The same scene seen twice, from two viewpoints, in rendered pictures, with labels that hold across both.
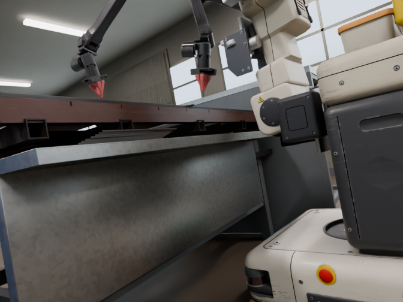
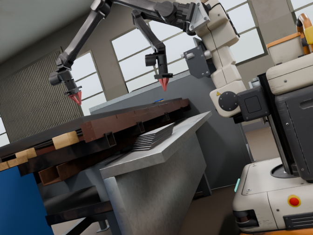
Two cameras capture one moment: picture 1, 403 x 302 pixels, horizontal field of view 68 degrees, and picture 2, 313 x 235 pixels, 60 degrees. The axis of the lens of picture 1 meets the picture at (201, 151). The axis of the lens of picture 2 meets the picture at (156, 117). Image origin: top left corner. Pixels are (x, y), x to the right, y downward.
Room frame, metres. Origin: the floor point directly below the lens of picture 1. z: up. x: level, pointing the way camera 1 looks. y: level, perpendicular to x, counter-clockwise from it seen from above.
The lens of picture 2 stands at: (-0.20, 0.45, 0.78)
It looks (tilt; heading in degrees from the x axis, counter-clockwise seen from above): 1 degrees down; 345
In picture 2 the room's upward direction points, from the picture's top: 19 degrees counter-clockwise
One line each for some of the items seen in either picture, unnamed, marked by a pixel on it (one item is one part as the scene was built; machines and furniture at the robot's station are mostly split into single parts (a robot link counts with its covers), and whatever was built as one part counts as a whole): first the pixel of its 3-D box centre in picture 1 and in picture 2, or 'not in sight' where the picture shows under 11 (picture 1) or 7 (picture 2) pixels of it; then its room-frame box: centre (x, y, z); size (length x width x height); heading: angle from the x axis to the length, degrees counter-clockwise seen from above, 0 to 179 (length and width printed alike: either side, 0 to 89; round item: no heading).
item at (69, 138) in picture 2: not in sight; (65, 140); (0.73, 0.52, 0.79); 0.06 x 0.05 x 0.04; 57
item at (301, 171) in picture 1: (232, 165); (167, 142); (2.20, -0.21, 0.51); 1.30 x 0.04 x 1.01; 57
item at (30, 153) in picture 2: not in sight; (26, 155); (1.07, 0.71, 0.79); 0.06 x 0.05 x 0.04; 57
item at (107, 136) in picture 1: (117, 140); (150, 138); (0.83, 0.23, 0.70); 0.39 x 0.12 x 0.04; 147
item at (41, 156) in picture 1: (197, 142); (180, 130); (1.11, 0.01, 0.67); 1.30 x 0.20 x 0.03; 147
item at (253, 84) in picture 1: (237, 97); (157, 87); (2.43, -0.37, 1.03); 1.30 x 0.60 x 0.04; 57
